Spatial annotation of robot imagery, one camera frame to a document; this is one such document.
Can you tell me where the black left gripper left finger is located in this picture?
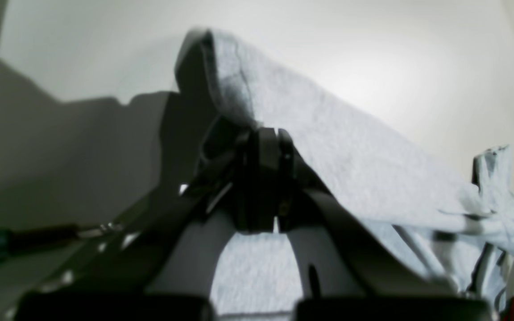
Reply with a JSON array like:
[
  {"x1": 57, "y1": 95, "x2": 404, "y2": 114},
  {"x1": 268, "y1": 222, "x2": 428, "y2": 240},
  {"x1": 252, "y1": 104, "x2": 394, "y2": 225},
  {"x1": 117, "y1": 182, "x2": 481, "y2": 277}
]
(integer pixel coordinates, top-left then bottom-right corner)
[{"x1": 14, "y1": 128, "x2": 279, "y2": 321}]

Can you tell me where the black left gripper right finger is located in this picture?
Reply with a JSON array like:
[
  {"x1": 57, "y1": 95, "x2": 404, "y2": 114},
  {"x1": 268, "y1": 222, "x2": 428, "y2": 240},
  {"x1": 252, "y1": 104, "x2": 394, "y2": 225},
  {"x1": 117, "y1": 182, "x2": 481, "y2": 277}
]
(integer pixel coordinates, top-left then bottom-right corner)
[{"x1": 277, "y1": 129, "x2": 498, "y2": 321}]

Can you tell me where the grey T-shirt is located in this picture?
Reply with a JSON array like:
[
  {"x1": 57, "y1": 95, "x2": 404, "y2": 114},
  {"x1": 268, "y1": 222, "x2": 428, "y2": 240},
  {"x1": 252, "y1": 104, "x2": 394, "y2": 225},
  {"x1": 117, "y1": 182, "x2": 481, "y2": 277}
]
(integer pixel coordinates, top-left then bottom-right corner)
[{"x1": 174, "y1": 28, "x2": 514, "y2": 315}]

